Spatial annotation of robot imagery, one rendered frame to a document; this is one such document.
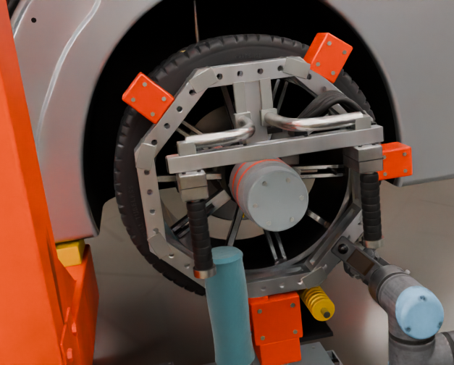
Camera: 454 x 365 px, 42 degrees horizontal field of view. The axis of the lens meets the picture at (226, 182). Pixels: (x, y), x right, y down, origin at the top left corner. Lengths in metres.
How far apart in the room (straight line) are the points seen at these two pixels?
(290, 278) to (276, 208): 0.27
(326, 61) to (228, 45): 0.22
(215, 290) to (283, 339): 0.28
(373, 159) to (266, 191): 0.22
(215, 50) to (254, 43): 0.09
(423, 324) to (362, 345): 1.14
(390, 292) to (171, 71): 0.66
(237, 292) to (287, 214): 0.20
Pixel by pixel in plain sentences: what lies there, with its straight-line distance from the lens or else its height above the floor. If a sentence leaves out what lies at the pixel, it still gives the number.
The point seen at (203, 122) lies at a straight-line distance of 1.54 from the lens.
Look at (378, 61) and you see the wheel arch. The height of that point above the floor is 1.07.
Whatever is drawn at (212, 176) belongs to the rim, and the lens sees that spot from 1.41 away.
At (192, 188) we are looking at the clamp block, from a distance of 1.08.
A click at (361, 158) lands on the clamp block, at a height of 0.93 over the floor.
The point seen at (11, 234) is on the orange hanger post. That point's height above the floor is 0.94.
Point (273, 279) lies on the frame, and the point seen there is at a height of 0.62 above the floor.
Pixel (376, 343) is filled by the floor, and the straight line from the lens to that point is 2.36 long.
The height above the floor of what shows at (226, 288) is 0.68.
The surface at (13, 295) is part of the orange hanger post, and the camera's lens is 0.98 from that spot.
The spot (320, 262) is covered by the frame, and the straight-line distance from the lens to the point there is 1.43.
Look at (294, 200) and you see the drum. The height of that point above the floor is 0.85.
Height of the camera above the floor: 1.20
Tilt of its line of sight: 14 degrees down
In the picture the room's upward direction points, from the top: 7 degrees counter-clockwise
